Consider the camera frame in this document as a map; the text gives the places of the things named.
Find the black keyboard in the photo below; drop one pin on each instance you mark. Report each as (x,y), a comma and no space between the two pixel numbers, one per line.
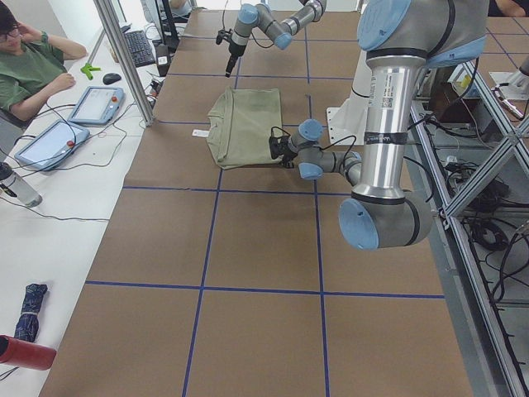
(139,47)

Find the red cylindrical bottle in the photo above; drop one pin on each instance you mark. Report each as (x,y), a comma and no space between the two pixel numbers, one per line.
(17,352)

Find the clear water bottle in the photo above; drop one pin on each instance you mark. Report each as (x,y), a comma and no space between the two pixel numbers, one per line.
(16,187)

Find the folded dark blue umbrella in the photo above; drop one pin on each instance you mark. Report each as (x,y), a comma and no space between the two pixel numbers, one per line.
(28,324)

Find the teach pendant tablet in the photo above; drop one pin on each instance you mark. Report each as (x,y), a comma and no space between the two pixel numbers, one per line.
(97,106)
(47,150)

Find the white paper hang tag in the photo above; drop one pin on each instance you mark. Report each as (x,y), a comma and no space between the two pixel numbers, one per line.
(200,133)

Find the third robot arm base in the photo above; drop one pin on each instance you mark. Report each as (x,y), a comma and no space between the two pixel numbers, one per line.
(512,85)

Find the olive green long-sleeve shirt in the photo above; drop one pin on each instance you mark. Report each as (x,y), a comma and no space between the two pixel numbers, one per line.
(240,127)

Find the black computer mouse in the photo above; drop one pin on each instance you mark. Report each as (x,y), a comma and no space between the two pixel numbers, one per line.
(111,78)

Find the seated person in green shirt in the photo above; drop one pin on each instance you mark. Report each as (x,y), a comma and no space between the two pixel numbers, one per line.
(32,66)

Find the aluminium frame post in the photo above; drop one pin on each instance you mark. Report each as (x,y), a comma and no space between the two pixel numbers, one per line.
(111,26)

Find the lower teach pendant tablet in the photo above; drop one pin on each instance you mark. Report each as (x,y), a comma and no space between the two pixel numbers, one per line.
(47,150)

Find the upper teach pendant tablet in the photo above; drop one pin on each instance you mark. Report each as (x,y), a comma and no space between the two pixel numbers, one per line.
(97,106)

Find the green plastic tool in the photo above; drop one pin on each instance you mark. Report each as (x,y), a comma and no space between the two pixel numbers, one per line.
(88,70)

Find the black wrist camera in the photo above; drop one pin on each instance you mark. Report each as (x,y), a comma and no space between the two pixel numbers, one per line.
(278,142)
(223,35)

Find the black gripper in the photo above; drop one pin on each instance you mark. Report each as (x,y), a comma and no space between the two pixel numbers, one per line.
(235,49)
(283,153)

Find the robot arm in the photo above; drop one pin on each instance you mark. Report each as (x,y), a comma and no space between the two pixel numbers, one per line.
(399,39)
(259,16)

